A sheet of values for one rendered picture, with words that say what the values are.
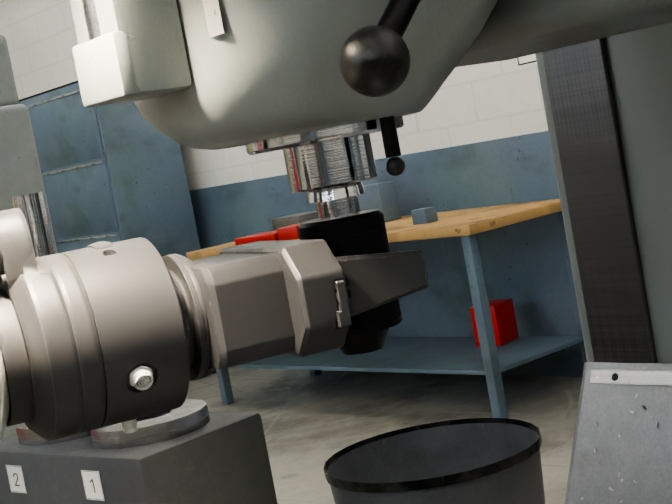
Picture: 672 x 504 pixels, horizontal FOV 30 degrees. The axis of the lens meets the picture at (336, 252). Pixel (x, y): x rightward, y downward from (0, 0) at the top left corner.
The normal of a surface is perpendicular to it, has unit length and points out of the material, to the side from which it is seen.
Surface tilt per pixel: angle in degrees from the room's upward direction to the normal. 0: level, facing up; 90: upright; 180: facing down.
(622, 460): 64
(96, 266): 37
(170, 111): 111
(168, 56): 90
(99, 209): 90
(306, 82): 130
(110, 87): 90
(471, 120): 90
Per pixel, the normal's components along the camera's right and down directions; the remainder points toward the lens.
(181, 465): 0.72, -0.07
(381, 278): 0.42, 0.00
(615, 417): -0.76, -0.26
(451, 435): -0.31, 0.07
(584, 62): -0.75, 0.19
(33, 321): -0.42, -0.17
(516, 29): -0.40, 0.83
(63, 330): 0.36, -0.27
